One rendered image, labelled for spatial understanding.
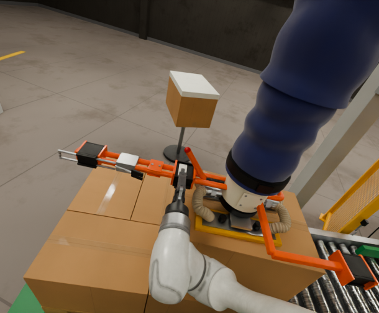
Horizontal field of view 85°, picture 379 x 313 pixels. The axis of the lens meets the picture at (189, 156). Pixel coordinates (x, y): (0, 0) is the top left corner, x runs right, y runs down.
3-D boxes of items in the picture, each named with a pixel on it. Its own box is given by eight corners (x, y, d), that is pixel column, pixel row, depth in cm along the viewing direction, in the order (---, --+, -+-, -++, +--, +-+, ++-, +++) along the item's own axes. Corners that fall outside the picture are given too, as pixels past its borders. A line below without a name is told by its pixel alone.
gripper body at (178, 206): (165, 208, 60) (169, 185, 67) (162, 225, 65) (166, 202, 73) (191, 213, 61) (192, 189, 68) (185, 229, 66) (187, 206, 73)
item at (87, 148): (107, 154, 82) (107, 145, 79) (99, 167, 76) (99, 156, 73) (86, 150, 81) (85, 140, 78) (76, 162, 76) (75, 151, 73)
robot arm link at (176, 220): (156, 242, 61) (159, 225, 66) (186, 247, 62) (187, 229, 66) (159, 224, 55) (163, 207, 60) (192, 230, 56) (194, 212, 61)
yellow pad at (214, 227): (273, 225, 87) (279, 217, 84) (280, 247, 79) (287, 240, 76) (195, 208, 84) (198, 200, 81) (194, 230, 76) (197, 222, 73)
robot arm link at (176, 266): (147, 235, 58) (178, 254, 64) (132, 297, 46) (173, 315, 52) (174, 220, 54) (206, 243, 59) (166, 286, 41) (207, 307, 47)
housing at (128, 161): (138, 164, 83) (140, 155, 80) (133, 175, 77) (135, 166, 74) (121, 160, 82) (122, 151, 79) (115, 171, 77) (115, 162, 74)
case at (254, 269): (261, 235, 130) (294, 192, 106) (274, 310, 98) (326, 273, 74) (169, 212, 128) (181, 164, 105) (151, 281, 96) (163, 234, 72)
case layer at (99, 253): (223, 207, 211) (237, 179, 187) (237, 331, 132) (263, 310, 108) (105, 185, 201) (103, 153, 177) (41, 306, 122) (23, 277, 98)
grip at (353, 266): (350, 261, 68) (361, 254, 65) (366, 290, 61) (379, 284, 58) (327, 257, 68) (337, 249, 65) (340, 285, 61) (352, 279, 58)
